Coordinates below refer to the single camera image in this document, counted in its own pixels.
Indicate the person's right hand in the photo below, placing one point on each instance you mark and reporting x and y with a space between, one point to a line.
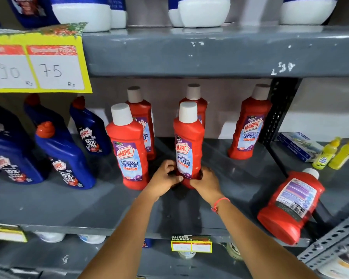
209 187

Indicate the person's left hand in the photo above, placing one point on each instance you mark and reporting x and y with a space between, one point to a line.
160 183

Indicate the person's left thumb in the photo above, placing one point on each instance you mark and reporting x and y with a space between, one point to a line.
176 179

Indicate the person's right thumb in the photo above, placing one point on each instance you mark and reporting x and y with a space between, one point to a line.
195 183

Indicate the red cleaner bottle white cap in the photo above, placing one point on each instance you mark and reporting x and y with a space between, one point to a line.
250 127
290 206
189 142
128 153
142 113
198 103

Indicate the person's left forearm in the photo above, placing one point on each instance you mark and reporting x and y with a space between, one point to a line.
125 238

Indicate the person's right forearm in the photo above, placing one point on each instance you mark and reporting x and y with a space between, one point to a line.
256 244

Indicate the small yellow shelf label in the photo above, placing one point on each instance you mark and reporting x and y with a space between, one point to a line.
191 244
5 233

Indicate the pale green bottle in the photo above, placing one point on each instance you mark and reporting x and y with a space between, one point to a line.
235 251

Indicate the blue cleaner bottle red cap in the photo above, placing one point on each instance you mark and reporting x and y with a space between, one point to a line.
90 133
64 159
8 153
39 113

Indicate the blue cardboard box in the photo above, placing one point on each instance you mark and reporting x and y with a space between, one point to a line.
299 146

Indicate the small yellow bottle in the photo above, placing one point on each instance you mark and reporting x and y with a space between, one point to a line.
325 155
344 153

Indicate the white and blue bottle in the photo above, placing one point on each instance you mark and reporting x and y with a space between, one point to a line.
205 11
81 14
119 14
308 10
174 15

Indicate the white printed package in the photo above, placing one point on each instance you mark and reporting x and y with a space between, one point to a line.
341 265

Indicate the large yellow price tag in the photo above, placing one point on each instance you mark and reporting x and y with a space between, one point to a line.
37 63

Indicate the blue refill pouch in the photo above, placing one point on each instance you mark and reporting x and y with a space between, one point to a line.
29 11

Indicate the black perforated shelf post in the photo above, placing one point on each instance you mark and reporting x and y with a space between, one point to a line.
280 113

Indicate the grey perforated angle rail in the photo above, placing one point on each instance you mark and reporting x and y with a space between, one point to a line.
331 241

